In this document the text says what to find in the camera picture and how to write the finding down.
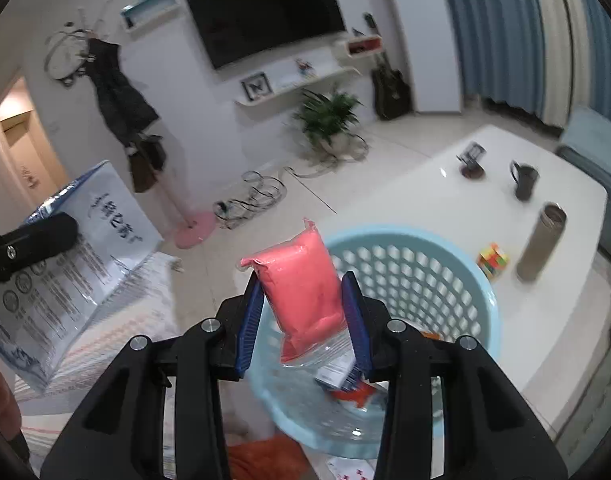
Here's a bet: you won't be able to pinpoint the white red oval shelf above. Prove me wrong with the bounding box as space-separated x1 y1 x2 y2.
335 34 385 58

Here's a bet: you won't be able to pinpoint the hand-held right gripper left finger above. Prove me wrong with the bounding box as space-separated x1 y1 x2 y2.
40 272 266 480

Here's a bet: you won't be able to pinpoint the colourful puzzle cube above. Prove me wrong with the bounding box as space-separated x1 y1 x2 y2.
478 243 509 278

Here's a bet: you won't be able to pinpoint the long white wall shelf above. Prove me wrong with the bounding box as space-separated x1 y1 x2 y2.
235 65 361 107

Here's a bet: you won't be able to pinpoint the dark mug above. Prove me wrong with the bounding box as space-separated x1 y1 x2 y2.
509 160 540 202

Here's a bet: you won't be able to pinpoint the black hanging bag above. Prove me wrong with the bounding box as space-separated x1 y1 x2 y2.
142 135 166 171

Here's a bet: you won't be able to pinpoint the phone stand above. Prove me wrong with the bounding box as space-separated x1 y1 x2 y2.
456 142 486 180

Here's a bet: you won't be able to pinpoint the blue white box shelf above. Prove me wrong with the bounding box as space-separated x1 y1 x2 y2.
121 0 178 31

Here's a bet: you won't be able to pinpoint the brown hanging bag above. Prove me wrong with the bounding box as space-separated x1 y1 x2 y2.
128 147 156 193

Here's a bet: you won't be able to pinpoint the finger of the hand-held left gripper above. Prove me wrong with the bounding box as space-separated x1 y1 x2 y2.
0 212 80 292

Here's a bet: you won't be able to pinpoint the grey blue sofa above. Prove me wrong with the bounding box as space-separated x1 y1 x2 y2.
558 107 611 261

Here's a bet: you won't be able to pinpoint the tangled floor cables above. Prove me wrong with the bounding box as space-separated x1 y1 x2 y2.
214 170 286 228

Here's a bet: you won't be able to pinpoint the light blue plastic basket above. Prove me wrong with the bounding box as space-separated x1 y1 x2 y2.
248 225 501 443

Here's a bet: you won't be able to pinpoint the black flat television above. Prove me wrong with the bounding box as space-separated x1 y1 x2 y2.
185 0 347 71

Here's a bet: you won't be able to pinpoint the metal thermos flask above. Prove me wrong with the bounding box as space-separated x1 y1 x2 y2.
516 203 567 282

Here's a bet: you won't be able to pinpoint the cream hallway door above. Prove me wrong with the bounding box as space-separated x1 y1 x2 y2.
0 110 53 198

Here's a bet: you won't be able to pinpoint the small blue white carton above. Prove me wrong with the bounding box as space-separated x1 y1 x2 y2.
314 357 359 392

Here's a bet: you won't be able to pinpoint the coat rack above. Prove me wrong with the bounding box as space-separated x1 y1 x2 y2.
65 2 216 248

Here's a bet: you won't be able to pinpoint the blue curtain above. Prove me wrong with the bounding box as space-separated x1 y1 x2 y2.
570 0 611 126
434 0 549 121

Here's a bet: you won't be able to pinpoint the striped woven mat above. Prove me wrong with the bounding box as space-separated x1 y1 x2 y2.
0 250 386 480

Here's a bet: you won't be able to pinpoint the black acoustic guitar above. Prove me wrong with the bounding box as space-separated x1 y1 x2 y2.
371 50 412 120

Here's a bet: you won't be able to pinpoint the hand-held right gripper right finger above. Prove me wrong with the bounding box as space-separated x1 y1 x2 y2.
340 270 569 480

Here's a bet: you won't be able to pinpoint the floor cable by plant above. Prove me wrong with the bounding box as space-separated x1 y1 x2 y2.
280 132 369 179

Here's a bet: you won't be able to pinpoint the potted green plant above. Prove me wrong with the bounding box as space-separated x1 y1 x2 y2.
292 89 363 153

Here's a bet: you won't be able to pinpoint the framed butterfly picture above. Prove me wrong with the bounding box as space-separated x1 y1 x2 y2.
241 72 275 101

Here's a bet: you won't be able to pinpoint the orange plastic bag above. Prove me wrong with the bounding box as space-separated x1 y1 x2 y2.
333 382 386 406

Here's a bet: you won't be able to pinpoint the person's left hand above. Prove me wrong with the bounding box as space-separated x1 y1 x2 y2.
0 351 24 442

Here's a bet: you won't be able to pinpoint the pink plastic packet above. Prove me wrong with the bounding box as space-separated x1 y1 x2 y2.
240 218 347 366

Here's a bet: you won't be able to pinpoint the white standing air conditioner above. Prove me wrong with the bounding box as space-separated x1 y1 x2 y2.
380 0 461 115

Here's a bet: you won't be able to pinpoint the cream curtain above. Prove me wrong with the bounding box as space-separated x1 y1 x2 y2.
530 0 593 128

